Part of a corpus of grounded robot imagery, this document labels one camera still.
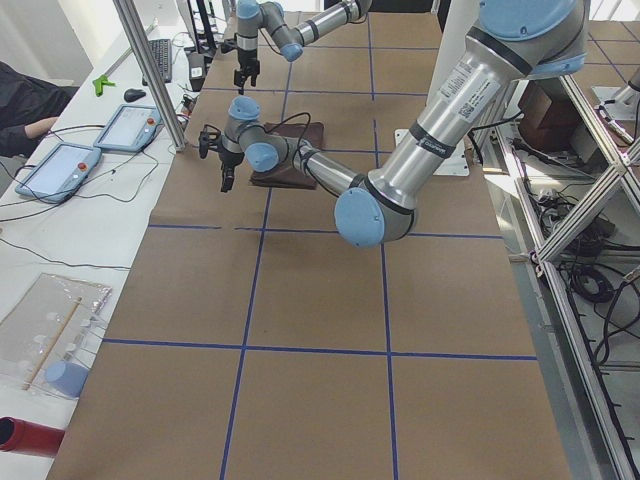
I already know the far blue teach pendant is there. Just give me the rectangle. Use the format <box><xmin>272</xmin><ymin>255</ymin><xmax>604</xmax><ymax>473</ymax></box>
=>
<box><xmin>94</xmin><ymin>104</ymin><xmax>162</xmax><ymax>153</ymax></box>

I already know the aluminium frame post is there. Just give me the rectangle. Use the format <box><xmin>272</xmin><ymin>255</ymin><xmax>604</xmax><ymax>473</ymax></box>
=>
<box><xmin>113</xmin><ymin>0</ymin><xmax>186</xmax><ymax>152</ymax></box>

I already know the blue teach pendant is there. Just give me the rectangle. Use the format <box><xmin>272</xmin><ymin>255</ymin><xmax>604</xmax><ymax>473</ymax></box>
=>
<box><xmin>94</xmin><ymin>104</ymin><xmax>162</xmax><ymax>153</ymax></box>
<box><xmin>15</xmin><ymin>142</ymin><xmax>102</xmax><ymax>204</ymax></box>

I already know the green plastic tool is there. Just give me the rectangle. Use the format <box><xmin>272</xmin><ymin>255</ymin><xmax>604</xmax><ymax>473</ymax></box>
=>
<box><xmin>92</xmin><ymin>75</ymin><xmax>115</xmax><ymax>97</ymax></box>

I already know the black keyboard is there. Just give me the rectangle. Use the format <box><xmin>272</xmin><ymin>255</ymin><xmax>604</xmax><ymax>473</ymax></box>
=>
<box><xmin>148</xmin><ymin>39</ymin><xmax>173</xmax><ymax>83</ymax></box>

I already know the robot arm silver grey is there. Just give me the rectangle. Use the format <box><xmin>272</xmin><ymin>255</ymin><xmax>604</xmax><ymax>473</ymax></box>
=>
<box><xmin>214</xmin><ymin>1</ymin><xmax>590</xmax><ymax>248</ymax></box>
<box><xmin>234</xmin><ymin>0</ymin><xmax>372</xmax><ymax>95</ymax></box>

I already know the seated person in black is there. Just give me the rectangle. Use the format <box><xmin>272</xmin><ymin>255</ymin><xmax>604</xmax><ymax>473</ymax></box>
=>
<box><xmin>1</xmin><ymin>62</ymin><xmax>78</xmax><ymax>157</ymax></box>

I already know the left black cable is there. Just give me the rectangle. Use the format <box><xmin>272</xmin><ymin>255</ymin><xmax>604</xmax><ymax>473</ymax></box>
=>
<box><xmin>262</xmin><ymin>112</ymin><xmax>351</xmax><ymax>196</ymax></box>

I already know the floor cable bundle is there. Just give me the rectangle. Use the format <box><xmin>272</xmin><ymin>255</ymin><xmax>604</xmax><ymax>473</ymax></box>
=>
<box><xmin>519</xmin><ymin>184</ymin><xmax>640</xmax><ymax>451</ymax></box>

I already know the aluminium frame rail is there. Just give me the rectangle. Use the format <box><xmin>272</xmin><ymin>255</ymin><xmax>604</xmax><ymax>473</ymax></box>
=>
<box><xmin>523</xmin><ymin>75</ymin><xmax>639</xmax><ymax>479</ymax></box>

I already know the wooden stick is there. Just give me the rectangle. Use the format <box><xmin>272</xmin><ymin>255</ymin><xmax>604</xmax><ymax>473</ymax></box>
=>
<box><xmin>21</xmin><ymin>297</ymin><xmax>82</xmax><ymax>391</ymax></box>

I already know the dark brown t-shirt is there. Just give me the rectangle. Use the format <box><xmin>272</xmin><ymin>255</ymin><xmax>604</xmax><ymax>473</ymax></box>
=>
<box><xmin>250</xmin><ymin>122</ymin><xmax>324</xmax><ymax>190</ymax></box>

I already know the clear plastic bag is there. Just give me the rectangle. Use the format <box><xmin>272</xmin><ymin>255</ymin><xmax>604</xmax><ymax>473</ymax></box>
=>
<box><xmin>1</xmin><ymin>273</ymin><xmax>112</xmax><ymax>398</ymax></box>

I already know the near blue teach pendant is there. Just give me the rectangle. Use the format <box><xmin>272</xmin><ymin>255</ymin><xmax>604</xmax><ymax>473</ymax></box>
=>
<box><xmin>15</xmin><ymin>142</ymin><xmax>102</xmax><ymax>204</ymax></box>

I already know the black computer mouse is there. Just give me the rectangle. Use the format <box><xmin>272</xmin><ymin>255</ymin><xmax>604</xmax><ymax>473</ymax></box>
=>
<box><xmin>123</xmin><ymin>88</ymin><xmax>146</xmax><ymax>103</ymax></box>

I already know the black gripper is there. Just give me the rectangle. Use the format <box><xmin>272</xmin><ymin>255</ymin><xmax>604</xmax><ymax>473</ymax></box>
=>
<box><xmin>218</xmin><ymin>147</ymin><xmax>244</xmax><ymax>193</ymax></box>
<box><xmin>233</xmin><ymin>49</ymin><xmax>260</xmax><ymax>95</ymax></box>

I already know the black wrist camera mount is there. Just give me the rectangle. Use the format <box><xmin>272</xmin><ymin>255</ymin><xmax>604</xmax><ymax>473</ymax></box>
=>
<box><xmin>198</xmin><ymin>124</ymin><xmax>222</xmax><ymax>159</ymax></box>
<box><xmin>219</xmin><ymin>38</ymin><xmax>237</xmax><ymax>54</ymax></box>

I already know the blue plastic cap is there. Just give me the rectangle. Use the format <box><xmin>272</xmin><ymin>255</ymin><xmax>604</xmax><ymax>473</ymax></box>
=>
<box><xmin>45</xmin><ymin>360</ymin><xmax>89</xmax><ymax>398</ymax></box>

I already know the red cylinder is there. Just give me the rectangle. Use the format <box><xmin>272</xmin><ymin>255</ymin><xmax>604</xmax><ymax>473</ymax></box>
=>
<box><xmin>1</xmin><ymin>417</ymin><xmax>65</xmax><ymax>457</ymax></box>

